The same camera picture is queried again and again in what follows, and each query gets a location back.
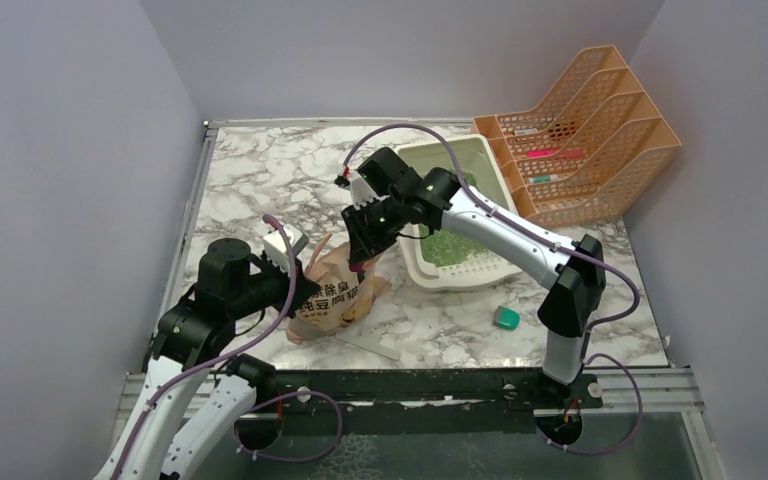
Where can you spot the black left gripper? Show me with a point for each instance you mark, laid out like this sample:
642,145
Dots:
304,289

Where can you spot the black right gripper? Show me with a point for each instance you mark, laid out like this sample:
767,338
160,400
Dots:
362,244

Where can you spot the orange cat litter bag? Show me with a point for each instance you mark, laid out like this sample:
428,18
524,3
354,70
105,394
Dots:
346,297

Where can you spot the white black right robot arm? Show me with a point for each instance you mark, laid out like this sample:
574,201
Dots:
388,194

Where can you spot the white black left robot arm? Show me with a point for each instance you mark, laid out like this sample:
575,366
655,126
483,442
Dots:
158,440

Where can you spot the green cat litter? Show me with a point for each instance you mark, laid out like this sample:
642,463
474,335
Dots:
443,248

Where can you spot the white plastic litter box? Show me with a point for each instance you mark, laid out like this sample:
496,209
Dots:
480,170

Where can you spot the small green box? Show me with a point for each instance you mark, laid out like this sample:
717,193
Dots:
505,318

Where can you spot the green marker pen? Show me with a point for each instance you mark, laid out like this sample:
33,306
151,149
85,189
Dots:
544,179

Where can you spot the white marker pen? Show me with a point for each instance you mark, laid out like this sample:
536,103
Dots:
522,132

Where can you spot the pink marker pen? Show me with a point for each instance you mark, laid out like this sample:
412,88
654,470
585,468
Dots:
566,153

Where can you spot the orange mesh file organizer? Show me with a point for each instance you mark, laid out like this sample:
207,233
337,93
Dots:
599,106

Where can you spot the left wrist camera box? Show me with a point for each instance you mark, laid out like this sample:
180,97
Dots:
277,251

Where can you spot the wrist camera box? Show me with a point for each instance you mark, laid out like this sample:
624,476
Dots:
277,251
362,194

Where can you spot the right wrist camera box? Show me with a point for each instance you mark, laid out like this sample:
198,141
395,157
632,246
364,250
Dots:
362,194

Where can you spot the black metal base rail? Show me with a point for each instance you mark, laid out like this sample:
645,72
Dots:
402,401

